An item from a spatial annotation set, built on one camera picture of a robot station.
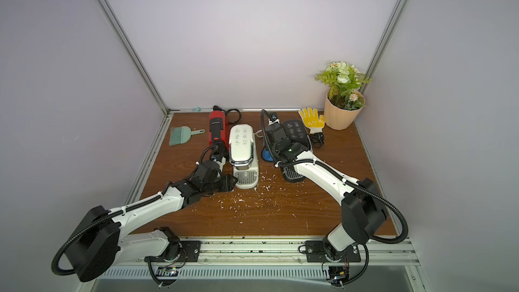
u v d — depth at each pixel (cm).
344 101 103
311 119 117
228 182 76
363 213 42
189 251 73
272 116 70
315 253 73
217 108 123
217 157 79
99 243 41
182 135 110
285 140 62
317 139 103
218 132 87
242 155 74
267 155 86
